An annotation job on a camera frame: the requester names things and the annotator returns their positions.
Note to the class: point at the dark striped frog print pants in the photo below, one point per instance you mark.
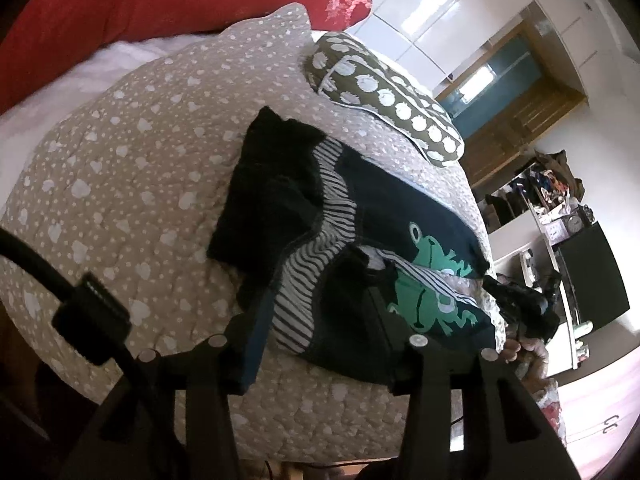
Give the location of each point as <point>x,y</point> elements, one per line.
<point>280,185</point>

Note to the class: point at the white drawer cabinet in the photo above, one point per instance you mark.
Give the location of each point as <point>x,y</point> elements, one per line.
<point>600,410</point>

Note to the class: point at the person's right hand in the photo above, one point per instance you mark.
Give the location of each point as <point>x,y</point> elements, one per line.
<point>522,360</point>

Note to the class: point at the white shelf with clutter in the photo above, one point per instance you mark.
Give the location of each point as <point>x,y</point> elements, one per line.
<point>545,200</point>

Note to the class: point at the person's right forearm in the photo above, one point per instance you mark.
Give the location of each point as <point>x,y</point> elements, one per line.
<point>552,410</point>

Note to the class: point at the wooden door with teal glass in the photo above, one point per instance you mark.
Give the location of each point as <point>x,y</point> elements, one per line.
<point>520,115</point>

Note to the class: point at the white glossy wardrobe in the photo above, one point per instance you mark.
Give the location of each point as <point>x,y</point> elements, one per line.
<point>450,0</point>

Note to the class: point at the red bolster pillow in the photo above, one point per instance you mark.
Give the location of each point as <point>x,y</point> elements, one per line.
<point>125,0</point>

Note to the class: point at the olive pillow with white dots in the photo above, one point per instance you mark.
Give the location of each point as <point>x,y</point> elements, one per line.
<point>380,95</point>

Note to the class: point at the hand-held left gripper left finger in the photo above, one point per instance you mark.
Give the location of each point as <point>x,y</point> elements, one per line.
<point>252,355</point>

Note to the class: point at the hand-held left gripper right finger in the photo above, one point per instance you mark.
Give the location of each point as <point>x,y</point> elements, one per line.
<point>389,332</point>

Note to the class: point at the black cabinet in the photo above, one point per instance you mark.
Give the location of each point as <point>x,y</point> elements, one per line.
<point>595,280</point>

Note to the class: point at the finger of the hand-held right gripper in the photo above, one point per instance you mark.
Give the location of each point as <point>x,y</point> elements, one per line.
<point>497,292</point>

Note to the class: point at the beige quilt with white spots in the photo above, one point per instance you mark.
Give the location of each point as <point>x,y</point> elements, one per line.
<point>125,160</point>

